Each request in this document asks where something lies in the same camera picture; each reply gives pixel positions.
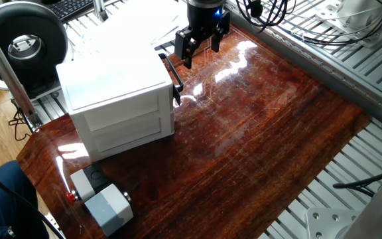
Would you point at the silver plate with white cylinder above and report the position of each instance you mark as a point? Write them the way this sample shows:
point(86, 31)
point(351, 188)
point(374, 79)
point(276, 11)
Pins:
point(330, 15)

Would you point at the grey white box metal button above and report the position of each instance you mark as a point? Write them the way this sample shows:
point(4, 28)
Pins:
point(111, 209)

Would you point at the glossy brown wooden board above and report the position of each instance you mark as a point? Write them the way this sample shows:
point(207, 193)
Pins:
point(260, 149)

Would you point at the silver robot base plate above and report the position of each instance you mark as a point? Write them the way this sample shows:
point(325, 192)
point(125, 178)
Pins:
point(323, 222)

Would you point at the short aluminium post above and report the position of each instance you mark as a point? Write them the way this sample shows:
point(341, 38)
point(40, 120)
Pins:
point(99, 10)

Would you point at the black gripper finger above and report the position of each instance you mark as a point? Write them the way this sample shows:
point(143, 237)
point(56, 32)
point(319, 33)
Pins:
point(216, 43)
point(181, 44)

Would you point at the grey aluminium frame rail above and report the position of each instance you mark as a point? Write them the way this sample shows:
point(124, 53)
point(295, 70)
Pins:
point(310, 68)

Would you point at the black keyboard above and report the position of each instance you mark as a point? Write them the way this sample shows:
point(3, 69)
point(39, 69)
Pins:
point(68, 8)

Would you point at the white paper sheet pile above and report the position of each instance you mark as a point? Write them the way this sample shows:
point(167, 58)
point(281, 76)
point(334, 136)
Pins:
point(138, 23)

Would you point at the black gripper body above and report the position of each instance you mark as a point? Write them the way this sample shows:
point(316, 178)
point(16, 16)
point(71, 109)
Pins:
point(201, 20)

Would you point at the white plain drawer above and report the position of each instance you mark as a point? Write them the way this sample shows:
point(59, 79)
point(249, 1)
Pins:
point(128, 134)

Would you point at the long aluminium frame post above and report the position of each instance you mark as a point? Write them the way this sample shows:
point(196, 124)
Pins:
point(5, 73)

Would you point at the white black box red button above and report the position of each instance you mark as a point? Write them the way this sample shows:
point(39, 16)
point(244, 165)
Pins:
point(81, 184)

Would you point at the white plastic drawer cabinet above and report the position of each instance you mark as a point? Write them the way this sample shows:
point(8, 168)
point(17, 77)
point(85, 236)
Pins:
point(111, 76)

